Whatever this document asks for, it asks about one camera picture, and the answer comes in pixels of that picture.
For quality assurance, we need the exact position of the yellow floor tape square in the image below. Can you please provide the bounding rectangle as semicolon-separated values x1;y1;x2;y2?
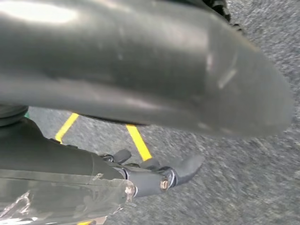
54;112;153;162

